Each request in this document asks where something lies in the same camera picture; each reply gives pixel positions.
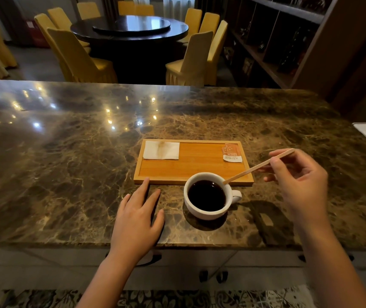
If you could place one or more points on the person's left forearm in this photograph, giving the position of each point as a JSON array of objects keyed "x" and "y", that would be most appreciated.
[{"x": 109, "y": 282}]

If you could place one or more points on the wooden stir stick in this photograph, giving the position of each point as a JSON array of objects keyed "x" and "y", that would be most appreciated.
[{"x": 250, "y": 170}]

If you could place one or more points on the white paper napkin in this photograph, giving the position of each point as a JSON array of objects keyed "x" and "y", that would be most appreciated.
[{"x": 161, "y": 150}]

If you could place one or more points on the person's left thumb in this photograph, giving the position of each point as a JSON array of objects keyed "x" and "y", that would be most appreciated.
[{"x": 159, "y": 221}]

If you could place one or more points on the group of yellow covered chairs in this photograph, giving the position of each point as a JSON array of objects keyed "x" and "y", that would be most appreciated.
[{"x": 74, "y": 57}]

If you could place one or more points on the person's left middle finger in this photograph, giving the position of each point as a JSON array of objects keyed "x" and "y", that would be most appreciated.
[{"x": 140, "y": 192}]

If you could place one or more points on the person's right thumb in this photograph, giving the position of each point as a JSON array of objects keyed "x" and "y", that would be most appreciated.
[{"x": 278, "y": 174}]

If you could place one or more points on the person's right hand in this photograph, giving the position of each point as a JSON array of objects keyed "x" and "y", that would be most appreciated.
[{"x": 305, "y": 189}]

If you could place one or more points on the wooden serving tray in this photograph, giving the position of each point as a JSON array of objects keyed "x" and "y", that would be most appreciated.
[{"x": 195, "y": 160}]

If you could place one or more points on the person's left hand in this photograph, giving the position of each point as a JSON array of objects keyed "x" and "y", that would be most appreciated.
[{"x": 133, "y": 227}]

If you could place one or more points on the dark round turntable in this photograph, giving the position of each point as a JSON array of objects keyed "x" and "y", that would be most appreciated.
[{"x": 131, "y": 24}]

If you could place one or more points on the white coffee cup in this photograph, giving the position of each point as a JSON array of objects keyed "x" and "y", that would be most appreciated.
[{"x": 202, "y": 214}]

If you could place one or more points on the round dark dining table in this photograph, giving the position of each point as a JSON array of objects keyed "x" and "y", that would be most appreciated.
[{"x": 138, "y": 54}]

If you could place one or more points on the black coffee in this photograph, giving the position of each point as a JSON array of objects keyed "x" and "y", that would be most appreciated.
[{"x": 206, "y": 195}]

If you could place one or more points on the orange and white sugar packet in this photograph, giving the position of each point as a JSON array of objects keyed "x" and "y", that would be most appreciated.
[{"x": 231, "y": 153}]

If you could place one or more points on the light window curtain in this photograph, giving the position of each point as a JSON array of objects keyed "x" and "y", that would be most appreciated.
[{"x": 173, "y": 6}]

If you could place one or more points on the red box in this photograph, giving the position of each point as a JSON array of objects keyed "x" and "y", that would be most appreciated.
[{"x": 37, "y": 33}]

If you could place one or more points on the person's right forearm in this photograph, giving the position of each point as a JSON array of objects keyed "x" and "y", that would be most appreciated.
[{"x": 330, "y": 266}]

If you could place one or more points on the dark wooden shelf unit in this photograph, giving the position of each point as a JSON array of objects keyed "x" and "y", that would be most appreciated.
[{"x": 330, "y": 44}]

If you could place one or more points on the white cabinet front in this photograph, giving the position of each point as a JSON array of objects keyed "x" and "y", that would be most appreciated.
[{"x": 58, "y": 267}]

